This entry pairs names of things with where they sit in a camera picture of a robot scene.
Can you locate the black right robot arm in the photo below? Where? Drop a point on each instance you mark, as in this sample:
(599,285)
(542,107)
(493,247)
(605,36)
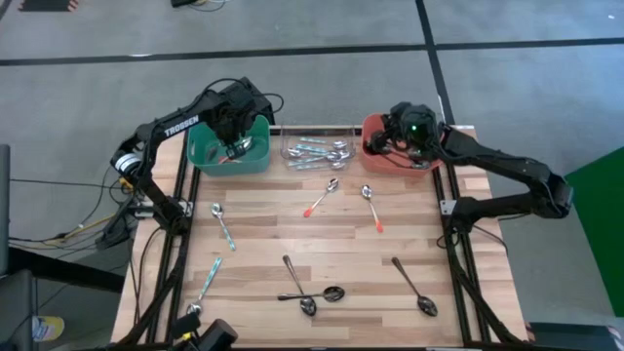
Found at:
(507,166)

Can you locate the black perforated box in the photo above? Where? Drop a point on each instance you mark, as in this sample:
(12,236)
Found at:
(261,105)

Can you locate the yellow blue bag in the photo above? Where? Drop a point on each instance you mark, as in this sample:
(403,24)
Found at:
(49,329)

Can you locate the clear plastic bin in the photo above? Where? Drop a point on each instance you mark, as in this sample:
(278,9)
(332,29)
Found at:
(317,131)

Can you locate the orange plastic bin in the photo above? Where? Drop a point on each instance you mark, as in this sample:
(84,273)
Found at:
(375,166)

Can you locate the green floor mat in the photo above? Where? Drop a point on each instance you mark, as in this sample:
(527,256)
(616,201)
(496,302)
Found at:
(599,219)

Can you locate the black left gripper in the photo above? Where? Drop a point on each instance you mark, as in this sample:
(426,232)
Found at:
(231,114)

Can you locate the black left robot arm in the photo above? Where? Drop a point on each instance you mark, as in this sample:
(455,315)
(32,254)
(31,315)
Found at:
(180,126)

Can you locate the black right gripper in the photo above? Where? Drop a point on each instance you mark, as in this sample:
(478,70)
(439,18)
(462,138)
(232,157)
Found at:
(414,129)

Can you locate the silver mounting plate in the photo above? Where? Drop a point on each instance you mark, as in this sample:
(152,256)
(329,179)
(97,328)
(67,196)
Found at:
(186,208)
(446,207)

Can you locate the teal green plastic bin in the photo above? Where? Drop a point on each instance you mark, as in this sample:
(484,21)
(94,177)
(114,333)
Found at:
(205,166)

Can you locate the black aluminium table frame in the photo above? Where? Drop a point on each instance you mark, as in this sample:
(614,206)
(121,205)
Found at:
(183,187)

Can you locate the yellow power connector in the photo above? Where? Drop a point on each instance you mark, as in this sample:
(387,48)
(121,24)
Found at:
(127,183)

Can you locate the black power supply box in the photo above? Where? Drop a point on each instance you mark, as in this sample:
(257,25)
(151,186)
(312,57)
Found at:
(114,234)

